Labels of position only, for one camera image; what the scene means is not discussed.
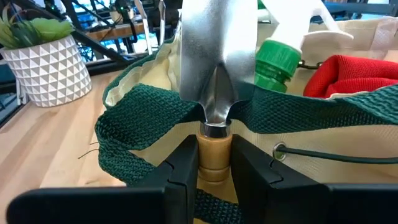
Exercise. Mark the green plastic spray bottle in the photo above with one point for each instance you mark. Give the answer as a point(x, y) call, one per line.
point(276, 65)

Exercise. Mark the canvas gardening bag green trim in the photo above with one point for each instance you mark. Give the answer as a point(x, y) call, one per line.
point(149, 115)

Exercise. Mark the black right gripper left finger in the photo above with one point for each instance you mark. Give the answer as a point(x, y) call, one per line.
point(124, 205)

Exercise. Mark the red gardening glove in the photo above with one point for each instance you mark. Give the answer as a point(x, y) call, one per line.
point(351, 74)

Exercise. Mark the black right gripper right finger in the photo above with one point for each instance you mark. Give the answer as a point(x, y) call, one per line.
point(295, 202)

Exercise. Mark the succulent plant in white pot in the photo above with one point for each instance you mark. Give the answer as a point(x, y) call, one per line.
point(46, 71)

